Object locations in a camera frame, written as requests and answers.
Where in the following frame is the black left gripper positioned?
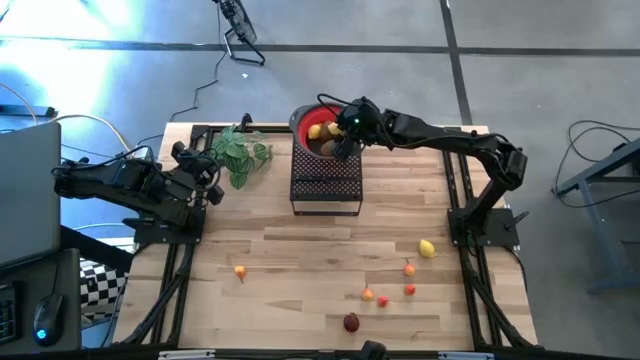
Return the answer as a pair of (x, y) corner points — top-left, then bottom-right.
(164, 142), (225, 205)

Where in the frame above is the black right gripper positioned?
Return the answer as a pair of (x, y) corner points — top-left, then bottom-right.
(332, 130), (364, 162)

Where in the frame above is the red collapsible colander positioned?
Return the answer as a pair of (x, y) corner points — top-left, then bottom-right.
(288, 102), (369, 162)

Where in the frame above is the black perforated metal stand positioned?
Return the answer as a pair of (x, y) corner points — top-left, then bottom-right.
(289, 134), (365, 217)

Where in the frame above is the potted green plant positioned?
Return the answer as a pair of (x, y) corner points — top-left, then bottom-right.
(208, 123), (275, 191)

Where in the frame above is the black white checkerboard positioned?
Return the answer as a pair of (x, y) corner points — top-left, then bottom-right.
(78, 257), (130, 326)

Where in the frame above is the black floor fan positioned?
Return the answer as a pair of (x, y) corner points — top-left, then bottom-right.
(212, 0), (267, 67)

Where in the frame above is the black power strip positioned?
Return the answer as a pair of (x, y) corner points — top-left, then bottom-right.
(0, 103), (59, 120)

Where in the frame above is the dark desk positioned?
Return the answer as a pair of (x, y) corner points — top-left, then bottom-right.
(0, 248), (83, 355)

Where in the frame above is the black computer mouse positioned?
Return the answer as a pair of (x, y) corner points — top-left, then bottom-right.
(32, 293), (65, 347)

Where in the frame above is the black keyboard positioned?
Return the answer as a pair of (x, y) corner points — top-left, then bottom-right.
(0, 282), (22, 346)

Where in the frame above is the blue-grey metal table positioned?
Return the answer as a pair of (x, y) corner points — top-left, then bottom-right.
(554, 138), (640, 296)

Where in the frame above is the black fan cable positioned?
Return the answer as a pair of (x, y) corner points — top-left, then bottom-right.
(135, 4), (224, 147)

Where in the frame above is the white cable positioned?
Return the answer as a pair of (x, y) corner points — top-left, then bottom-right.
(49, 113), (135, 185)
(0, 82), (39, 126)

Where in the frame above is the black aluminium rig frame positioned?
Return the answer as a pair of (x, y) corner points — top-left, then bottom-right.
(112, 122), (539, 359)

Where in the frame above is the black floor cable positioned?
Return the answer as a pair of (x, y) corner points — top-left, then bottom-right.
(551, 119), (640, 209)

